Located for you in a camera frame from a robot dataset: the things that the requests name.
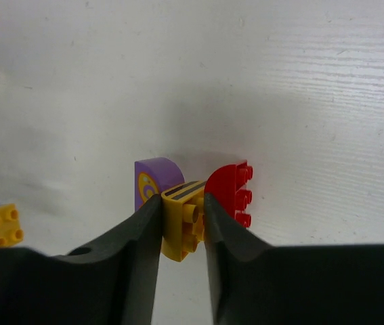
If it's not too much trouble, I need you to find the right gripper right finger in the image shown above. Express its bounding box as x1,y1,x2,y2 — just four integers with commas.
205,195,384,324

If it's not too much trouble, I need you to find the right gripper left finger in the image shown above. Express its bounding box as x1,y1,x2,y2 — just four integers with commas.
0,195,163,324

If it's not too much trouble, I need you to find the red lego block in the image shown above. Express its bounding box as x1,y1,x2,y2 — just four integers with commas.
204,160,253,228

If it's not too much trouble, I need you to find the yellow purple lego piece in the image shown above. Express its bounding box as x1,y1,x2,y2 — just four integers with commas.
134,157,184,211

